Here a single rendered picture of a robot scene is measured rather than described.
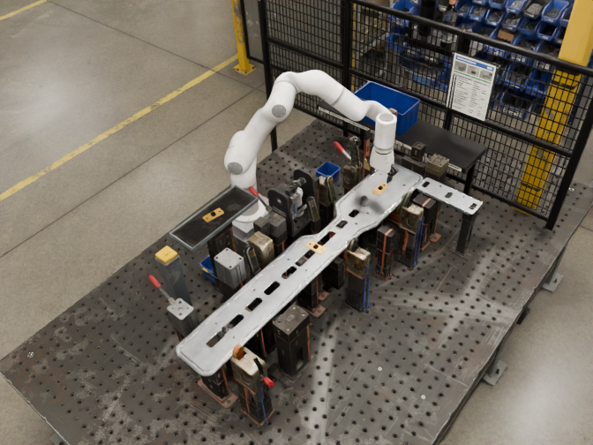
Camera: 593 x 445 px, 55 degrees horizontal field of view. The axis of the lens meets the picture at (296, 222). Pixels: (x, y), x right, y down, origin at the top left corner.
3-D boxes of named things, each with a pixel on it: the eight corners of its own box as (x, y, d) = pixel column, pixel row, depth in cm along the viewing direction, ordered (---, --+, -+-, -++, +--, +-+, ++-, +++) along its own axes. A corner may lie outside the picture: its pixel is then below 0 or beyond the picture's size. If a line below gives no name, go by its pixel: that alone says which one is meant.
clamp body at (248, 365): (262, 433, 215) (253, 383, 190) (235, 409, 223) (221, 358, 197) (281, 412, 221) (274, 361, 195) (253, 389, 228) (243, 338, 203)
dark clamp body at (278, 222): (283, 290, 263) (277, 231, 236) (262, 276, 270) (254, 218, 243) (298, 275, 269) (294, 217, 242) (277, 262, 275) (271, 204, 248)
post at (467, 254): (468, 260, 270) (479, 216, 250) (447, 250, 275) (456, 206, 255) (475, 252, 273) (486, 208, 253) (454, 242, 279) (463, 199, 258)
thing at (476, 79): (485, 124, 271) (499, 64, 249) (443, 108, 282) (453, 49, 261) (487, 122, 272) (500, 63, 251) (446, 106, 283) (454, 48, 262)
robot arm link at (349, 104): (331, 86, 242) (385, 126, 253) (327, 109, 231) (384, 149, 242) (345, 72, 237) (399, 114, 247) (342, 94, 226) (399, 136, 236)
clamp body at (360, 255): (361, 317, 250) (364, 265, 226) (339, 303, 256) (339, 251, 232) (373, 304, 255) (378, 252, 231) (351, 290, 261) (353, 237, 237)
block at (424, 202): (422, 253, 274) (429, 211, 255) (401, 243, 280) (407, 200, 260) (432, 242, 279) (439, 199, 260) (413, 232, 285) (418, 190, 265)
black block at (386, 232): (387, 285, 262) (392, 241, 242) (368, 274, 267) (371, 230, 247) (397, 275, 266) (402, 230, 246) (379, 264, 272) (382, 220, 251)
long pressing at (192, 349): (212, 385, 198) (211, 382, 197) (169, 349, 209) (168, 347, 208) (426, 178, 269) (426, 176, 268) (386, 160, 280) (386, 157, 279)
